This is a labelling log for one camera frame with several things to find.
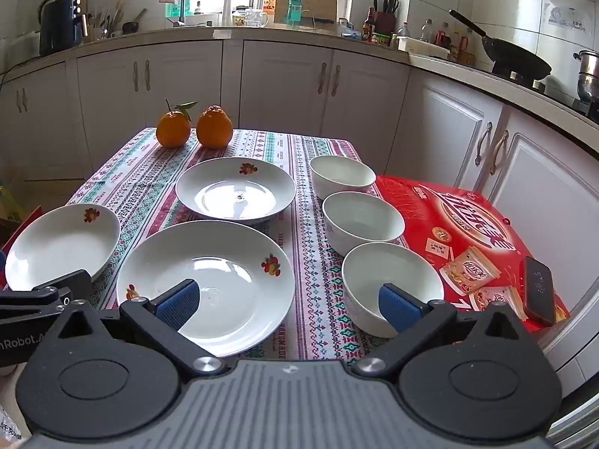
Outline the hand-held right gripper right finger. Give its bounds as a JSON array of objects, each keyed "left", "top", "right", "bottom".
[{"left": 349, "top": 283, "right": 534, "bottom": 379}]

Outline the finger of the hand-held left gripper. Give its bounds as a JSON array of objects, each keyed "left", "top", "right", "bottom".
[{"left": 0, "top": 269, "right": 92, "bottom": 326}]

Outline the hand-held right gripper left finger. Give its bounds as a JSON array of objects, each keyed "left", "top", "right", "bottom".
[{"left": 44, "top": 278, "right": 228, "bottom": 378}]

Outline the white ceramic bowl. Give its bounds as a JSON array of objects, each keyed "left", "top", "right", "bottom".
[
  {"left": 309, "top": 154, "right": 377, "bottom": 199},
  {"left": 322, "top": 191, "right": 406, "bottom": 257},
  {"left": 341, "top": 242, "right": 445, "bottom": 337}
]

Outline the stained white fruit-print plate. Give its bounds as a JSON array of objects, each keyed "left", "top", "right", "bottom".
[{"left": 175, "top": 156, "right": 295, "bottom": 224}]

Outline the patterned tablecloth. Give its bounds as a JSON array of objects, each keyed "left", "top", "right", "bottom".
[{"left": 66, "top": 127, "right": 410, "bottom": 362}]

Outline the red printed carton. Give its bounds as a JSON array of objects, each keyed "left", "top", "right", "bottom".
[{"left": 374, "top": 174, "right": 572, "bottom": 337}]

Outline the black phone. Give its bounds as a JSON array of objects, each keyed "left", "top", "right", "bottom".
[{"left": 521, "top": 256, "right": 557, "bottom": 327}]

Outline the orange with leaf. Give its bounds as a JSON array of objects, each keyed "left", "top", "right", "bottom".
[{"left": 156, "top": 99, "right": 198, "bottom": 148}]

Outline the bumpy orange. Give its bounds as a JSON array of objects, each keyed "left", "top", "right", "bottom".
[{"left": 196, "top": 105, "right": 234, "bottom": 149}]

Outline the utensil holder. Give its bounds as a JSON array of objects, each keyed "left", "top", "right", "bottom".
[{"left": 91, "top": 0, "right": 122, "bottom": 40}]

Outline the white rectangular container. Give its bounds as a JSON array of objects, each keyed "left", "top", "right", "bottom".
[{"left": 398, "top": 36, "right": 452, "bottom": 57}]

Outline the small black pot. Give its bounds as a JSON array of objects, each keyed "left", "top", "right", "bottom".
[{"left": 122, "top": 8, "right": 148, "bottom": 34}]

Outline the black gas stove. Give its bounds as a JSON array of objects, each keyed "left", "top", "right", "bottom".
[{"left": 491, "top": 68, "right": 599, "bottom": 122}]

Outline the black wok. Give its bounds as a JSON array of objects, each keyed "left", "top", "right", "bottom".
[{"left": 448, "top": 8, "right": 553, "bottom": 81}]

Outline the kitchen faucet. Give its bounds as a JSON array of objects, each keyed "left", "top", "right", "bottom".
[{"left": 149, "top": 0, "right": 186, "bottom": 26}]

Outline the knife block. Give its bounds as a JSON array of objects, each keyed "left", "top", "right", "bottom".
[{"left": 372, "top": 0, "right": 401, "bottom": 33}]

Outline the steel pot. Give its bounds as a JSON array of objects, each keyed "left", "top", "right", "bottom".
[{"left": 573, "top": 49, "right": 599, "bottom": 104}]

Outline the wooden cutting board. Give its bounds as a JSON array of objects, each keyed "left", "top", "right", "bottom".
[{"left": 274, "top": 0, "right": 338, "bottom": 24}]

